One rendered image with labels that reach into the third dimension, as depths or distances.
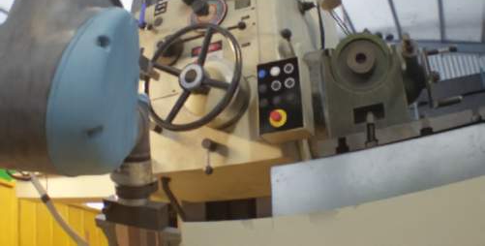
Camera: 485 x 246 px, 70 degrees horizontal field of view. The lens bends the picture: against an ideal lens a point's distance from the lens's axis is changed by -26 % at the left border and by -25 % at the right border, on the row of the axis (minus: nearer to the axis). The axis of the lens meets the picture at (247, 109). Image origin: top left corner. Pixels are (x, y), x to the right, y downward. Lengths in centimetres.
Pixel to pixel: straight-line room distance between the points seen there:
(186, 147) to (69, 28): 134
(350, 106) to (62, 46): 91
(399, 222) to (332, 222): 4
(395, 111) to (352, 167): 89
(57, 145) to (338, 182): 21
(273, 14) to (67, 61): 142
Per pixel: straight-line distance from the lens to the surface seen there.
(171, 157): 168
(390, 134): 109
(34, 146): 35
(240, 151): 154
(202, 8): 175
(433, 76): 129
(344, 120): 113
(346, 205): 22
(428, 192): 21
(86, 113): 32
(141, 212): 82
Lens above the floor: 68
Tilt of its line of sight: 21 degrees up
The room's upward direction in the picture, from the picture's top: 2 degrees counter-clockwise
